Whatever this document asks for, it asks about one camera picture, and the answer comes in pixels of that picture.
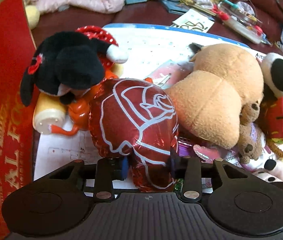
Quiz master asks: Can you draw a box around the red rose foil balloon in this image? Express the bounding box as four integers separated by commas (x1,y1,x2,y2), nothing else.
89,79,178,192

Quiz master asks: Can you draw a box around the small brown teddy bear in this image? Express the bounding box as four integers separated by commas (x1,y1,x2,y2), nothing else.
237,101,266,164

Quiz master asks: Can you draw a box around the orange plastic toy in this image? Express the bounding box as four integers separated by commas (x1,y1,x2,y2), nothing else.
50,69,118,136

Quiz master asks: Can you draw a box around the mickey mouse plush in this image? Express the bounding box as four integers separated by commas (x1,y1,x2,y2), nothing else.
253,158,283,190

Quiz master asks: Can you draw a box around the large tan plush toy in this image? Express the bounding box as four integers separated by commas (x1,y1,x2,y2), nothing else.
166,43,264,148

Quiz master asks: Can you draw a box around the minnie mouse plush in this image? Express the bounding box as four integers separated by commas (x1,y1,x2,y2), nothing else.
19,25,128,136

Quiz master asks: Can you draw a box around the panda plush toy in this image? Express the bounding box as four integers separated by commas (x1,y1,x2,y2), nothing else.
260,53,283,98

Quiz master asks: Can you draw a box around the red cardboard box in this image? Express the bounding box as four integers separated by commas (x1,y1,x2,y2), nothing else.
0,0,35,239

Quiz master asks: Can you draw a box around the white printed card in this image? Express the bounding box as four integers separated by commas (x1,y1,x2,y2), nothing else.
171,9,214,33

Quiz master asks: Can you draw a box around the clear plastic toy tray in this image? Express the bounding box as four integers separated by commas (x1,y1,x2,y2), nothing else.
216,0,272,45

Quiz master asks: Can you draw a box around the dark red leather sofa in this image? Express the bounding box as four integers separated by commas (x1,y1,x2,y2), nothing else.
32,0,283,55

